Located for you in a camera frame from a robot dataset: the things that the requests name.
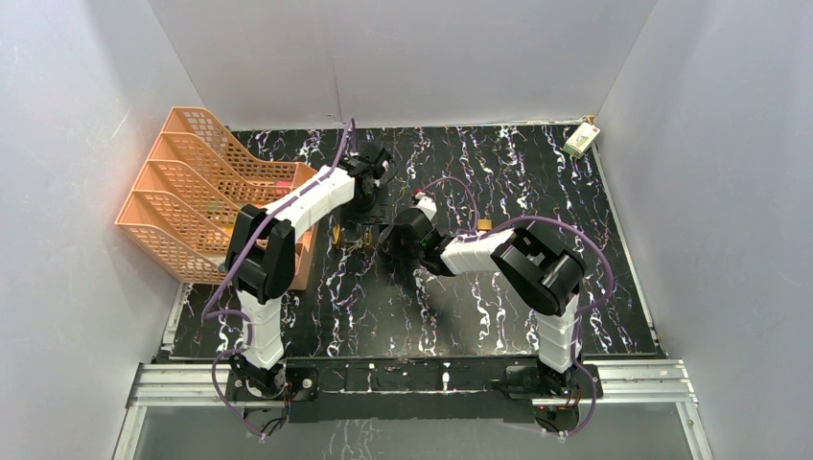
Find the small white green box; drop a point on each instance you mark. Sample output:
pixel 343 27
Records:
pixel 581 140

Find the aluminium frame rail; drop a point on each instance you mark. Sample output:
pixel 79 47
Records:
pixel 624 381

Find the large brass padlock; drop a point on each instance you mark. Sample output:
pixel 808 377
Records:
pixel 337 238

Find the orange plastic desk organizer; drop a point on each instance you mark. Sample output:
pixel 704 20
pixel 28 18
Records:
pixel 183 204

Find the medium brass padlock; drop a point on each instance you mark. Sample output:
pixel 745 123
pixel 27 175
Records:
pixel 367 241

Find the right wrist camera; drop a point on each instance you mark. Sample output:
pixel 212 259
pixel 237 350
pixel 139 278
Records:
pixel 425 203

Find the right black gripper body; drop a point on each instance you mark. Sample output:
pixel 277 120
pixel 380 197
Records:
pixel 399 248

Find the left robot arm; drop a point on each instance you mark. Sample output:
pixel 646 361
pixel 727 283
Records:
pixel 262 260

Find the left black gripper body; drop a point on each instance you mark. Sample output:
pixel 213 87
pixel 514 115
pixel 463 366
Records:
pixel 355 228

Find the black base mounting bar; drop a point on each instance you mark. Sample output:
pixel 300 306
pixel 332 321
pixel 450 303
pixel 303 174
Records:
pixel 416 388

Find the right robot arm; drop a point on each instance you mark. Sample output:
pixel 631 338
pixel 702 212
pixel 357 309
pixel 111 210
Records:
pixel 546 275

